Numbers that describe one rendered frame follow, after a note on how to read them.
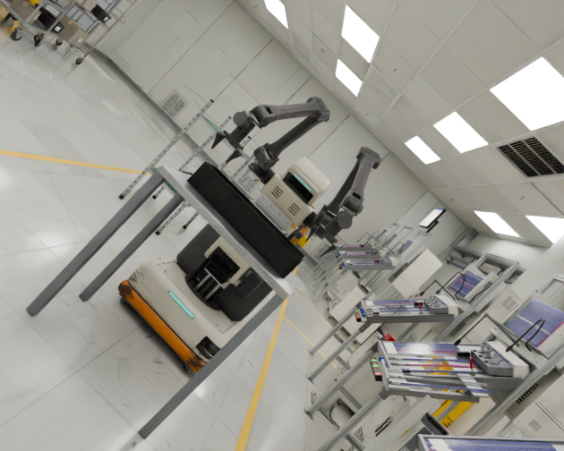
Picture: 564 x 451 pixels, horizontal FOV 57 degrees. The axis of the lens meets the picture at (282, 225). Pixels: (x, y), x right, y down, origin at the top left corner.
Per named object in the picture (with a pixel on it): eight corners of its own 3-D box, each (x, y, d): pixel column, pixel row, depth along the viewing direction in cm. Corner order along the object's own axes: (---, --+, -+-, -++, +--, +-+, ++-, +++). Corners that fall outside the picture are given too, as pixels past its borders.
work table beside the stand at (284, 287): (81, 294, 253) (195, 176, 246) (181, 402, 246) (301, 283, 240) (24, 309, 208) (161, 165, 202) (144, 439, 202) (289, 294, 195)
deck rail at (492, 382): (391, 385, 294) (392, 374, 294) (391, 384, 296) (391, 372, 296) (522, 389, 289) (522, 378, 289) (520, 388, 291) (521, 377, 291)
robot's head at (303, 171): (292, 171, 283) (305, 153, 272) (320, 198, 281) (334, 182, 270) (277, 182, 273) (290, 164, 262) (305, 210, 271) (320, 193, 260)
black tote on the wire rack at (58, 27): (45, 26, 689) (51, 18, 687) (29, 10, 689) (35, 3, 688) (59, 36, 728) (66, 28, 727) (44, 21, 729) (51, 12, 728)
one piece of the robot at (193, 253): (173, 268, 331) (264, 174, 324) (232, 331, 326) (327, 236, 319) (153, 273, 298) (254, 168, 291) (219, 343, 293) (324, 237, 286)
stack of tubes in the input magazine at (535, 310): (536, 347, 291) (572, 313, 289) (503, 325, 342) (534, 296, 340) (552, 363, 291) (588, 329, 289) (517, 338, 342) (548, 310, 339)
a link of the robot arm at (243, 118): (271, 123, 222) (261, 106, 224) (262, 114, 211) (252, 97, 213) (248, 139, 224) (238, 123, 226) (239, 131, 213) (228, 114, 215)
